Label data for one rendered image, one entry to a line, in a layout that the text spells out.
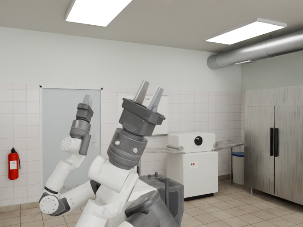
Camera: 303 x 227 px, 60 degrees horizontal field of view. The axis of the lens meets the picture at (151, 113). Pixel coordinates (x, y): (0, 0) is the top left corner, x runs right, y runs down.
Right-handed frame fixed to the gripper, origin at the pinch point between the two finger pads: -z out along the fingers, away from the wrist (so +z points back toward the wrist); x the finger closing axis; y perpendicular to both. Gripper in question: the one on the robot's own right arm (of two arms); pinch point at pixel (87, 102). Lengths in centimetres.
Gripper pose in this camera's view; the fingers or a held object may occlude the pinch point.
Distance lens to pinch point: 133.4
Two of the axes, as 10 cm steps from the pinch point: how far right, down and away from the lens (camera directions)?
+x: -0.4, -3.7, -9.3
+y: -9.9, -1.3, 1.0
